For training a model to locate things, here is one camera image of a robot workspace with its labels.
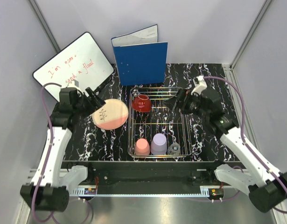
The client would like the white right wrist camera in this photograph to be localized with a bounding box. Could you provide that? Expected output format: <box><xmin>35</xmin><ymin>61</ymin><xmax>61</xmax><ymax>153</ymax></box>
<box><xmin>191</xmin><ymin>76</ymin><xmax>207</xmax><ymax>95</ymax></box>

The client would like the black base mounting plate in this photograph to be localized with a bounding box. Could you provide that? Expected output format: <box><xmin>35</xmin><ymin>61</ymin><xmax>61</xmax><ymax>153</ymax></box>
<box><xmin>67</xmin><ymin>160</ymin><xmax>228</xmax><ymax>196</ymax></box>

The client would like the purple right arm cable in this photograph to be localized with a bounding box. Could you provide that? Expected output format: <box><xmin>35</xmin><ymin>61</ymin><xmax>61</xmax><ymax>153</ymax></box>
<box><xmin>203</xmin><ymin>76</ymin><xmax>287</xmax><ymax>213</ymax></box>

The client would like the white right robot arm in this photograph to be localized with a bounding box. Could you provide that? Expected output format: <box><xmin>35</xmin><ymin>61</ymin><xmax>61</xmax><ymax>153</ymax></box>
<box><xmin>164</xmin><ymin>89</ymin><xmax>287</xmax><ymax>213</ymax></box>

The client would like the pink cup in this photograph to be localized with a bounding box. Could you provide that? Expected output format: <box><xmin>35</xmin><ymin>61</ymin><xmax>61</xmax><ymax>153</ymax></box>
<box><xmin>135</xmin><ymin>138</ymin><xmax>150</xmax><ymax>155</ymax></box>

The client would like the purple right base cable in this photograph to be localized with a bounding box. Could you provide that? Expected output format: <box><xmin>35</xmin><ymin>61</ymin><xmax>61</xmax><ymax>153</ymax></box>
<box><xmin>212</xmin><ymin>166</ymin><xmax>246</xmax><ymax>203</ymax></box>

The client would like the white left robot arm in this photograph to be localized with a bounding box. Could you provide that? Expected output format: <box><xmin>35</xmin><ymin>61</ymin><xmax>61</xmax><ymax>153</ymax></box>
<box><xmin>20</xmin><ymin>87</ymin><xmax>105</xmax><ymax>212</ymax></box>

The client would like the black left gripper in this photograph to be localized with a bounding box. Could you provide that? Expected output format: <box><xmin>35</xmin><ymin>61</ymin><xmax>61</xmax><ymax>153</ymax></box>
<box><xmin>74</xmin><ymin>87</ymin><xmax>105</xmax><ymax>118</ymax></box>

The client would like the lilac cup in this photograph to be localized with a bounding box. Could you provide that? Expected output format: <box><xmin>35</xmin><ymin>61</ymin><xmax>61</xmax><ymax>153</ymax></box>
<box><xmin>150</xmin><ymin>133</ymin><xmax>167</xmax><ymax>155</ymax></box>

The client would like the whiteboard with red writing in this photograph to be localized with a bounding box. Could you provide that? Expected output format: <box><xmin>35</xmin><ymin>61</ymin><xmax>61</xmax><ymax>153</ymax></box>
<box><xmin>33</xmin><ymin>32</ymin><xmax>114</xmax><ymax>92</ymax></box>

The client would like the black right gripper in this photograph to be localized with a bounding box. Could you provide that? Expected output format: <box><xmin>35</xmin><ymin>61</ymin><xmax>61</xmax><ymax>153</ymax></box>
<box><xmin>162</xmin><ymin>87</ymin><xmax>209</xmax><ymax>120</ymax></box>

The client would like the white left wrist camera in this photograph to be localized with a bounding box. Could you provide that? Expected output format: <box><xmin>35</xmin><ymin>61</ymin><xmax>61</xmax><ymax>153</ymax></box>
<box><xmin>67</xmin><ymin>80</ymin><xmax>79</xmax><ymax>89</ymax></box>

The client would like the blue ring binder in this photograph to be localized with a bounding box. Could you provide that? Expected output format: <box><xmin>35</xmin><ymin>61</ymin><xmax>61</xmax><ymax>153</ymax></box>
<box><xmin>111</xmin><ymin>24</ymin><xmax>168</xmax><ymax>86</ymax></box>

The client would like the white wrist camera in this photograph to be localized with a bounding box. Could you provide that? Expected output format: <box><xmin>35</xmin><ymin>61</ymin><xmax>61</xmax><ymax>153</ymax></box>
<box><xmin>67</xmin><ymin>80</ymin><xmax>79</xmax><ymax>89</ymax></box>
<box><xmin>191</xmin><ymin>76</ymin><xmax>207</xmax><ymax>95</ymax></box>

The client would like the wire dish rack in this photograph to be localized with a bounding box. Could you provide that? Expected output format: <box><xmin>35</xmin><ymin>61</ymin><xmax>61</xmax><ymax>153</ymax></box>
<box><xmin>128</xmin><ymin>87</ymin><xmax>194</xmax><ymax>159</ymax></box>

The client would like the clear glass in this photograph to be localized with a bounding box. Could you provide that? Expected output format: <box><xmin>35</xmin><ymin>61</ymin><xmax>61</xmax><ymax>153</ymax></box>
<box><xmin>167</xmin><ymin>143</ymin><xmax>181</xmax><ymax>155</ymax></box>

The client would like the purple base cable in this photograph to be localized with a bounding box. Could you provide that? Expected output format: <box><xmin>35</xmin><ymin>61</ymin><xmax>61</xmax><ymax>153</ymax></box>
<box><xmin>212</xmin><ymin>166</ymin><xmax>246</xmax><ymax>203</ymax></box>
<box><xmin>50</xmin><ymin>198</ymin><xmax>94</xmax><ymax>224</ymax></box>

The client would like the cream and pink plate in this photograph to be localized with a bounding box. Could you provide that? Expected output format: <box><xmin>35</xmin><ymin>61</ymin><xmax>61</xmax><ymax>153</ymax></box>
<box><xmin>92</xmin><ymin>99</ymin><xmax>128</xmax><ymax>130</ymax></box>

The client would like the red bowl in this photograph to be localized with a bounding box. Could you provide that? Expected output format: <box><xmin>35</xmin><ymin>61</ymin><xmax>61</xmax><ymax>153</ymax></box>
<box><xmin>132</xmin><ymin>94</ymin><xmax>151</xmax><ymax>112</ymax></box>

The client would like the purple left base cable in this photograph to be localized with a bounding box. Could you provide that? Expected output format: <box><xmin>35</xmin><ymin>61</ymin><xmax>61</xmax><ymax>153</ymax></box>
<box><xmin>50</xmin><ymin>198</ymin><xmax>94</xmax><ymax>224</ymax></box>

